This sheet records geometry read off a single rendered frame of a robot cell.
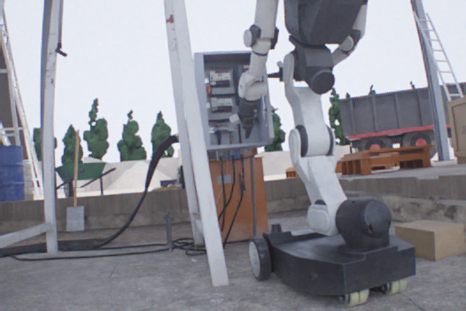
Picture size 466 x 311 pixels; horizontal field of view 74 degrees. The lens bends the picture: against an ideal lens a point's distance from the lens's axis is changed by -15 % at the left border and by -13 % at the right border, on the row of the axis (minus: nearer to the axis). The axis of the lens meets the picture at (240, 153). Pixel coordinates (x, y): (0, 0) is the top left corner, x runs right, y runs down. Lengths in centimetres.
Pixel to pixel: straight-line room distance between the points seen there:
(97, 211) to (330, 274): 360
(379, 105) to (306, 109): 879
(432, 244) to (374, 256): 56
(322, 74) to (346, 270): 76
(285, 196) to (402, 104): 645
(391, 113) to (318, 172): 884
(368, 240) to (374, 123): 912
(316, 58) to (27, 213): 403
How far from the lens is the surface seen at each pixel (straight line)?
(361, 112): 1031
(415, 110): 1032
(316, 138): 152
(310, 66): 147
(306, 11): 143
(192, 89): 171
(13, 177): 574
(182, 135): 269
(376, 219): 119
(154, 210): 435
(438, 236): 172
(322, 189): 145
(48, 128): 289
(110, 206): 442
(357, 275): 118
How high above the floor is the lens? 47
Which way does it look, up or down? 4 degrees up
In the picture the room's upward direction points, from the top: 5 degrees counter-clockwise
